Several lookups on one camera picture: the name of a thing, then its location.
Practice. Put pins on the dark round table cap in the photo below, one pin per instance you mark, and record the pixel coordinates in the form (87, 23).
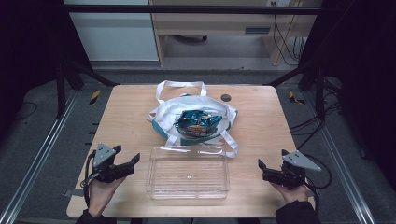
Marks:
(225, 97)

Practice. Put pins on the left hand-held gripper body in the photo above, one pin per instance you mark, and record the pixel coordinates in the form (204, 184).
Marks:
(106, 169)

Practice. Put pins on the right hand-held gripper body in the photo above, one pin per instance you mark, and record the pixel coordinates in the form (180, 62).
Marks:
(291, 175)

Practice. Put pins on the black metal stand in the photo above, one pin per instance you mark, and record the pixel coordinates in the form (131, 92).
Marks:
(60, 90)
(319, 90)

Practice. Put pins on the person's right hand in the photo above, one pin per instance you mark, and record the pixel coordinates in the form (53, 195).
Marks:
(292, 194)

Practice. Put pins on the black horizontal frame bar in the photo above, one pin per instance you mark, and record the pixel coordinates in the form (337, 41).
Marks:
(186, 9)

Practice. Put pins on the white tote bag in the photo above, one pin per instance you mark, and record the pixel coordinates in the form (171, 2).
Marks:
(168, 115)

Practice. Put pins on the yellow black floor tape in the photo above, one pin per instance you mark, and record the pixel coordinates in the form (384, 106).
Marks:
(295, 99)
(95, 97)

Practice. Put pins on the light wooden desk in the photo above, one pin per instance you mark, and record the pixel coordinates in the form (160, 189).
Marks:
(218, 21)

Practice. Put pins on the grey tape strip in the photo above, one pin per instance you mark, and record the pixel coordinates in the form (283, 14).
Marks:
(71, 193)

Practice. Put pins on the aluminium floor rail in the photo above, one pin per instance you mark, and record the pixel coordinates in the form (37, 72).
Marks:
(345, 174)
(37, 155)

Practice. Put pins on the person's left hand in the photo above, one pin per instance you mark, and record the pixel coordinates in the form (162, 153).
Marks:
(100, 193)

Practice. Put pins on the clear plastic container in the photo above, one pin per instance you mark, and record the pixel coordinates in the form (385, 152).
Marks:
(187, 174)

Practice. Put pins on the white cabinet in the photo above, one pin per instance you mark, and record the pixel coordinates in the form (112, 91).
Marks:
(115, 34)

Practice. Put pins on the blue snack packet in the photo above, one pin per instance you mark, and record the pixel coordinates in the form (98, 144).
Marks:
(197, 123)

